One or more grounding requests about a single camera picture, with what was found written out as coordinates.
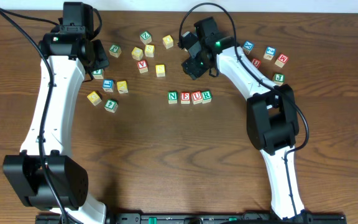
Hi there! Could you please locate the green Z block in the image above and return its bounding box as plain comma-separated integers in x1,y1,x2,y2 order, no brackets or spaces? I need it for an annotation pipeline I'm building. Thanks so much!
140,30,152,45

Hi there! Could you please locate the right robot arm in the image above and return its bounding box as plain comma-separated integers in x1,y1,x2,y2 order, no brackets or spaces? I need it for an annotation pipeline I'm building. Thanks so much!
178,17,305,220

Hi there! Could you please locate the yellow C block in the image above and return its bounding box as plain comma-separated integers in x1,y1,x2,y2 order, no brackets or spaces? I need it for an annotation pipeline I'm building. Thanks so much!
131,47,144,61

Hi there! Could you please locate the green J block left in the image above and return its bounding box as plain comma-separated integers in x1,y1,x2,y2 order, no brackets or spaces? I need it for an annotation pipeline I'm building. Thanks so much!
109,44,122,58

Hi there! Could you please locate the yellow G block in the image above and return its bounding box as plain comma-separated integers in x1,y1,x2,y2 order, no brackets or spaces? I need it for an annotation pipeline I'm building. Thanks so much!
87,91,102,106

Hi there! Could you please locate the red E block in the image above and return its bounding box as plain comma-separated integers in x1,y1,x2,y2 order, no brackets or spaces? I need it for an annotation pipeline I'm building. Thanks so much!
180,92,191,104

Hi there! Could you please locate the yellow K block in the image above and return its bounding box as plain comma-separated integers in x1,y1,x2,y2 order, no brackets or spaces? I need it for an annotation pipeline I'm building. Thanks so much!
116,80,129,94

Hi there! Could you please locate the yellow s block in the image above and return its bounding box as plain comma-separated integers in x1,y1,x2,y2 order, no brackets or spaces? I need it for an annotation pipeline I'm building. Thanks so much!
155,64,166,77
144,44,155,57

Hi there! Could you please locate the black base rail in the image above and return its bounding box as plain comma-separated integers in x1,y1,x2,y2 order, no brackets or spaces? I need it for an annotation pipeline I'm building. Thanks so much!
35,212,347,224

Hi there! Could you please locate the red A block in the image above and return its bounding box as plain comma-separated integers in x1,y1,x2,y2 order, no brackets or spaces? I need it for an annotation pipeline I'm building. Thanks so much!
137,60,149,73

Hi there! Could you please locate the green N block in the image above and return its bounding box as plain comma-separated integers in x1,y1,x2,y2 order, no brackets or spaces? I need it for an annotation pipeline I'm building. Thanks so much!
168,91,178,104

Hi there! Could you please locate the green j block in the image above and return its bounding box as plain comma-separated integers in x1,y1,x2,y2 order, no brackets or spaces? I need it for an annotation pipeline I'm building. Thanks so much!
272,73,285,86
109,44,122,58

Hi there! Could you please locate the green 4 block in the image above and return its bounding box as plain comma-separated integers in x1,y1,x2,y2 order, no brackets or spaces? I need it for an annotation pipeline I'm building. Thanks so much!
104,100,118,113

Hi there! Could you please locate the blue X block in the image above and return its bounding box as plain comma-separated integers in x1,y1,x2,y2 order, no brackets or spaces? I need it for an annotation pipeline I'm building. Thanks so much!
242,40,254,55

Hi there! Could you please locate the red u block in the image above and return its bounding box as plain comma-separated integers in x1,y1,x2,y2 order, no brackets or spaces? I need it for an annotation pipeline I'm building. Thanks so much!
191,91,203,105
251,58,262,68

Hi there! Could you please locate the green R block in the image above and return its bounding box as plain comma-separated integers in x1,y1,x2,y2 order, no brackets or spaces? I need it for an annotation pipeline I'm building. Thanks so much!
201,90,213,104

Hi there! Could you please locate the yellow O block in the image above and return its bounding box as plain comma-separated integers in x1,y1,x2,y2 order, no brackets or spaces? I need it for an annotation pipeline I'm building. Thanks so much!
163,35,174,49

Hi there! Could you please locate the red M block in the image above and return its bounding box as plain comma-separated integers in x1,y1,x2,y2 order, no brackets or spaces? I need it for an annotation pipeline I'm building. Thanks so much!
275,54,289,68

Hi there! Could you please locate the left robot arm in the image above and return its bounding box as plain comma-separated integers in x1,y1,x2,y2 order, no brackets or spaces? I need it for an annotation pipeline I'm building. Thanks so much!
2,2,114,223

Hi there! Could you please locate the green V block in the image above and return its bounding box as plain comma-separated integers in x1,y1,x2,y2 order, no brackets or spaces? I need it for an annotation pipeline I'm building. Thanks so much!
92,69,104,80

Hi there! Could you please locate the blue 2 block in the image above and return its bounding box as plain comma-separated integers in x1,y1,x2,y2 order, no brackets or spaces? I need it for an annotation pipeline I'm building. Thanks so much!
264,46,276,60

